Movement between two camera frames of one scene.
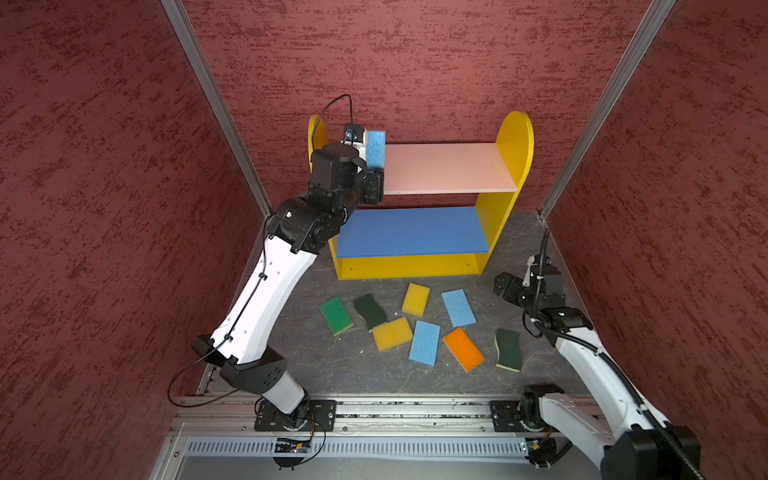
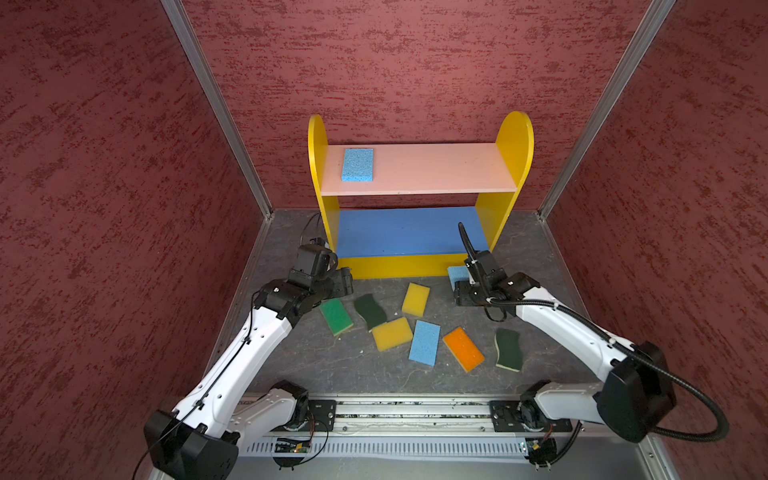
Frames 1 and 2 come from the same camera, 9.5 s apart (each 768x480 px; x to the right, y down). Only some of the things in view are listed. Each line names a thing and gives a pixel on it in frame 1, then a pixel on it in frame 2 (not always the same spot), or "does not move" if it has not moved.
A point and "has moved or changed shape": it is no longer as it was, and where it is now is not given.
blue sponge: [376, 149] has moved or changed shape
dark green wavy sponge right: [509, 349] does not move
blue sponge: [459, 308] -> [457, 274]
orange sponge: [464, 349] does not move
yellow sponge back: [416, 299] does not move
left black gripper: [374, 181] -> [341, 281]
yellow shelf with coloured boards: [441, 207] does not move
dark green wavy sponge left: [372, 314] does not move
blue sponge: [425, 343] does not move
